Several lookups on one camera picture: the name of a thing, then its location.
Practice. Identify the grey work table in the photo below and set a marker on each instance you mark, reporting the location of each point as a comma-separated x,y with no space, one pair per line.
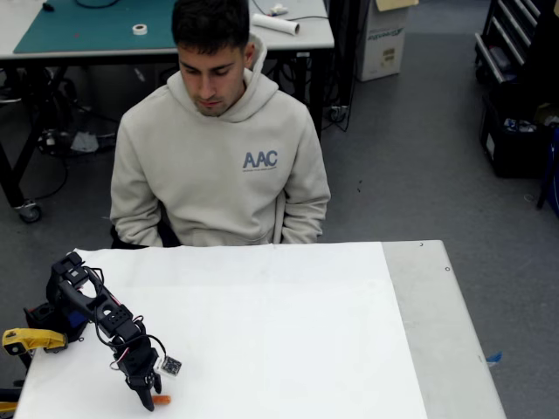
297,41

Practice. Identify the green cutting mat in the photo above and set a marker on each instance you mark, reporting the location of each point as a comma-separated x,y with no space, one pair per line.
87,30

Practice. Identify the black storage bin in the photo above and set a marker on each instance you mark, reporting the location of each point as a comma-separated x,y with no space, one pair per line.
511,153

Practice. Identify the blue tape scrap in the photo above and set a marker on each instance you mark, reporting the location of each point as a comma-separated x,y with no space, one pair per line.
493,359

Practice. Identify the black caster wheel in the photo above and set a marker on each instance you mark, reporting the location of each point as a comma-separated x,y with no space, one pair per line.
29,212
338,113

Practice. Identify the blue frame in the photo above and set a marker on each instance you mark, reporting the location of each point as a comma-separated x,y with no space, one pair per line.
551,174

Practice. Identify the black drawer tool cabinet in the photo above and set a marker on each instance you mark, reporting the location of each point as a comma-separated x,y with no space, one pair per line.
506,39

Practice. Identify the large white paper sheet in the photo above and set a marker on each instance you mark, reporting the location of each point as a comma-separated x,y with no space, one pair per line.
262,327

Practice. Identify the yellow and black clamp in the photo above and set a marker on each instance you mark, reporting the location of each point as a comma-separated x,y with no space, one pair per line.
8,403

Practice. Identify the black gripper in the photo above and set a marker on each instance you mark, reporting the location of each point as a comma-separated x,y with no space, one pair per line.
141,381

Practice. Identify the white crumpled object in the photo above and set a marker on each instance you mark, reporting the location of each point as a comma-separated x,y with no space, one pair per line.
278,8

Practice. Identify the small white camera board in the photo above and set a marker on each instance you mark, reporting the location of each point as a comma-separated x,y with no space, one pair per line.
169,366

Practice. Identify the white tape roll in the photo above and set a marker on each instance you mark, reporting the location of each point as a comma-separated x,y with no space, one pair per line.
140,29

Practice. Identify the man in beige hoodie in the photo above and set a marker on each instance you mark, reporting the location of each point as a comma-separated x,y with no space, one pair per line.
218,183

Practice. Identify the white paper roll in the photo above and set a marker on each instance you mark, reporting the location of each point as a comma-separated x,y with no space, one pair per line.
275,24

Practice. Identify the manila folder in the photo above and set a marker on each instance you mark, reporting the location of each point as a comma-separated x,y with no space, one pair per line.
395,3

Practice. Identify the small orange snack stick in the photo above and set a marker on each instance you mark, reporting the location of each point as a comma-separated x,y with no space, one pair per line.
163,399

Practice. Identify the white cardboard box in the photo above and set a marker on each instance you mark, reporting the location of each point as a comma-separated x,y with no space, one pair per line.
380,48

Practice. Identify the white cloth scrap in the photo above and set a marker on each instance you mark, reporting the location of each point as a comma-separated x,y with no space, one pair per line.
84,142

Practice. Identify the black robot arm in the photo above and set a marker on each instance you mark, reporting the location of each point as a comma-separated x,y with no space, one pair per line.
109,316

